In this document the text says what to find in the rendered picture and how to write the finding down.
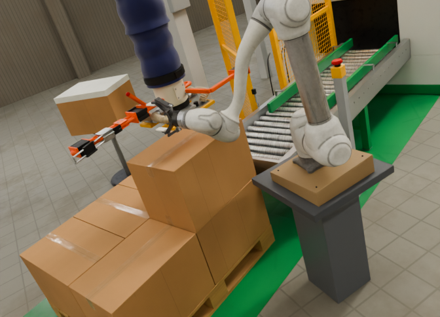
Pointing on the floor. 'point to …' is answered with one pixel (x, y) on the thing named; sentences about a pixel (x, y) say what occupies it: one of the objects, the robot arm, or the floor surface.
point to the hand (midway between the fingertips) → (154, 116)
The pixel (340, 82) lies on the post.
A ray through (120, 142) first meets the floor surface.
